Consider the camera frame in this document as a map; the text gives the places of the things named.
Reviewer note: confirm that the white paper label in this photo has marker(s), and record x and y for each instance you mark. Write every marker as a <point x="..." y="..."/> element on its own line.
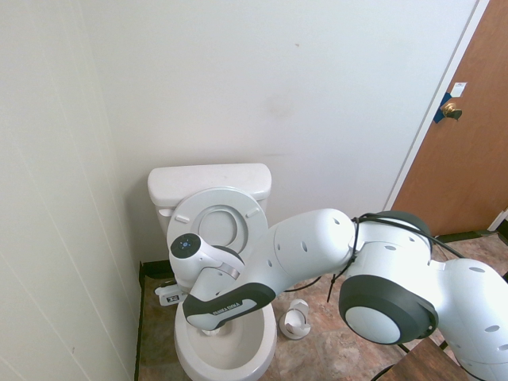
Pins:
<point x="459" y="89"/>

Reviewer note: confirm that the brown wooden door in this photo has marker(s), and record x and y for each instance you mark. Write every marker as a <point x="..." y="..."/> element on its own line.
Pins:
<point x="456" y="158"/>

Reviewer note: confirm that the white toilet seat lid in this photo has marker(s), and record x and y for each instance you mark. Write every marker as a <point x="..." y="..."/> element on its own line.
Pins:
<point x="216" y="226"/>

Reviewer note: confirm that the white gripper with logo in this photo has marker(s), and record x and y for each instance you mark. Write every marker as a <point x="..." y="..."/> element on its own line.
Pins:
<point x="172" y="295"/>

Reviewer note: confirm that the white toilet brush holder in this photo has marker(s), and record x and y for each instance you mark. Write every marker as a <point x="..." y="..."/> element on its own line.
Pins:
<point x="293" y="319"/>

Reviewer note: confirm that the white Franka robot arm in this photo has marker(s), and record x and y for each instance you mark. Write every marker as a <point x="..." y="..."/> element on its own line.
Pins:
<point x="377" y="278"/>

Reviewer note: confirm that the white door frame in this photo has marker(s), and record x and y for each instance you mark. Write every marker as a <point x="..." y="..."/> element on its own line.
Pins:
<point x="458" y="59"/>

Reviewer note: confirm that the dark wooden table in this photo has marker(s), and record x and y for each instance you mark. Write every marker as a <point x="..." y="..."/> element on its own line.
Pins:
<point x="420" y="365"/>

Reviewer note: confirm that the blue tape strip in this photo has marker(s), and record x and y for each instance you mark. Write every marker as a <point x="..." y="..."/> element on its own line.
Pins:
<point x="438" y="117"/>

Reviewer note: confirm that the brass door knob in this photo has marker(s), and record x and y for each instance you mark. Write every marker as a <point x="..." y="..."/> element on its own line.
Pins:
<point x="450" y="109"/>

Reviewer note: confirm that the white toilet tank lid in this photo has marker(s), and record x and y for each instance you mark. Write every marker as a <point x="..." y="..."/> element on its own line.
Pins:
<point x="206" y="178"/>

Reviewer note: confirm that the white toilet seat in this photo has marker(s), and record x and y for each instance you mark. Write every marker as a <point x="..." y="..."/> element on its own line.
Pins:
<point x="186" y="206"/>

